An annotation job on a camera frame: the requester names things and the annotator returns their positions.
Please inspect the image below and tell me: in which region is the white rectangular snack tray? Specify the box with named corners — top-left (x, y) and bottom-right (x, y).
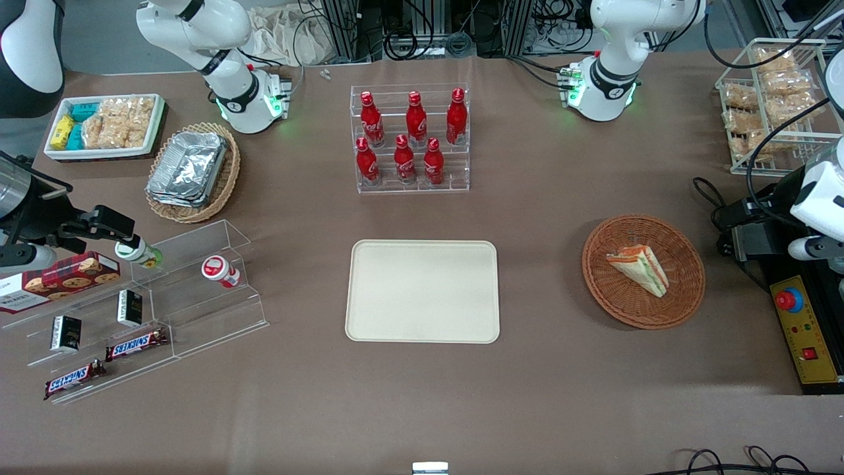
top-left (43, 94), bottom-right (166, 162)

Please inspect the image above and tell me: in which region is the clear acrylic step shelf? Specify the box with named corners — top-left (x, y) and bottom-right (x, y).
top-left (0, 220), bottom-right (270, 405)

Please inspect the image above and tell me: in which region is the red tartan cookie box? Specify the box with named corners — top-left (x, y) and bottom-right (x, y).
top-left (0, 251), bottom-right (122, 315)

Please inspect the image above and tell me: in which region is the aluminium extrusion frame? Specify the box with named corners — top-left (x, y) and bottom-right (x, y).
top-left (321, 0), bottom-right (362, 64)

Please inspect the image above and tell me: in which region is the triangular sandwich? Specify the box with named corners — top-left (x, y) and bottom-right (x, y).
top-left (605, 244), bottom-right (671, 299)

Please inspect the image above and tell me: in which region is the black appliance power cable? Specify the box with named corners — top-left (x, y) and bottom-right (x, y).
top-left (692, 176), bottom-right (734, 259)

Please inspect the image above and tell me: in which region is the black base cable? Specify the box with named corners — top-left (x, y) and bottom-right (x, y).
top-left (506, 55), bottom-right (576, 90)

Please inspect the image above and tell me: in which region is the red cola bottle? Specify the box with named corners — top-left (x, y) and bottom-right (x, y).
top-left (446, 88), bottom-right (468, 146)
top-left (356, 137), bottom-right (380, 186)
top-left (406, 91), bottom-right (428, 148)
top-left (394, 135), bottom-right (417, 185)
top-left (360, 91), bottom-right (386, 148)
top-left (423, 137), bottom-right (445, 186)

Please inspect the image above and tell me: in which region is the black cable at table edge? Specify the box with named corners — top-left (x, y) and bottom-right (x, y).
top-left (665, 445), bottom-right (813, 475)

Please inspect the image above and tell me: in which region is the beige crumpled cloth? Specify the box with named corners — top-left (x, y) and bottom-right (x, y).
top-left (247, 3), bottom-right (338, 67)

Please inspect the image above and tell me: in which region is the aluminium foil tray stack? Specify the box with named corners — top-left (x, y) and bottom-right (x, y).
top-left (146, 131), bottom-right (229, 208)

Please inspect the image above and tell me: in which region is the yellow panel control box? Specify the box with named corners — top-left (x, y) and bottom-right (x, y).
top-left (768, 273), bottom-right (844, 395)

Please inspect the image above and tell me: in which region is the black metal appliance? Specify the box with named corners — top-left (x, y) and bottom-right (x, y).
top-left (717, 182), bottom-right (844, 279)

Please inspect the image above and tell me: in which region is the red white small bottle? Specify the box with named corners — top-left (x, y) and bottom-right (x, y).
top-left (201, 255), bottom-right (242, 289)

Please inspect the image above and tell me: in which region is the clear acrylic bottle rack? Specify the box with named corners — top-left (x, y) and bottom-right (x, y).
top-left (349, 83), bottom-right (471, 194)

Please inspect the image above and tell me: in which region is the white wire basket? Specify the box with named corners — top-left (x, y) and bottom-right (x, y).
top-left (715, 38), bottom-right (844, 176)

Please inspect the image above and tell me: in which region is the clear rice cracker bag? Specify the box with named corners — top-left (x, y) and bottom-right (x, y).
top-left (99, 97), bottom-right (156, 131)
top-left (82, 115), bottom-right (150, 150)

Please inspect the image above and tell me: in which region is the small black box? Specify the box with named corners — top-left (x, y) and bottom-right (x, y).
top-left (51, 315), bottom-right (83, 352)
top-left (117, 290), bottom-right (144, 329)

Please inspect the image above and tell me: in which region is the Snickers chocolate bar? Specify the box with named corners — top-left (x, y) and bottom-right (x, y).
top-left (105, 328), bottom-right (169, 362)
top-left (44, 359), bottom-right (107, 402)

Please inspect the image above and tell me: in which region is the green bottle white cap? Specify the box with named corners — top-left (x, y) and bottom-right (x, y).
top-left (115, 236), bottom-right (163, 270)

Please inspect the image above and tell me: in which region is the tan oval wicker basket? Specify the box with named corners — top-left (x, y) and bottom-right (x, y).
top-left (145, 122), bottom-right (241, 224)

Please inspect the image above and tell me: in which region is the brown round wicker basket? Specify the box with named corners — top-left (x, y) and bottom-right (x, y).
top-left (582, 214), bottom-right (706, 331)

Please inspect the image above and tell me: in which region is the yellow snack packet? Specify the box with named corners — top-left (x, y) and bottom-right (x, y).
top-left (51, 115), bottom-right (75, 150)

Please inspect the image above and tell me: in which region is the cream plastic serving tray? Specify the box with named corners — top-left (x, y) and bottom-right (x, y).
top-left (345, 239), bottom-right (500, 344)

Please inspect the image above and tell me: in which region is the coiled black cable bundle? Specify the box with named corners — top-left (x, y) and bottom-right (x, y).
top-left (384, 25), bottom-right (477, 61)

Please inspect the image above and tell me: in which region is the clear cracker packet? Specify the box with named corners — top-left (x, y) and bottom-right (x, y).
top-left (761, 69), bottom-right (813, 97)
top-left (755, 47), bottom-right (796, 73)
top-left (765, 92), bottom-right (822, 124)
top-left (723, 84), bottom-right (760, 110)
top-left (728, 129), bottom-right (769, 163)
top-left (723, 109), bottom-right (763, 134)

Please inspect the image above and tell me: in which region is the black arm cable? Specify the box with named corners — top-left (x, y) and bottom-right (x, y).
top-left (702, 0), bottom-right (844, 229)

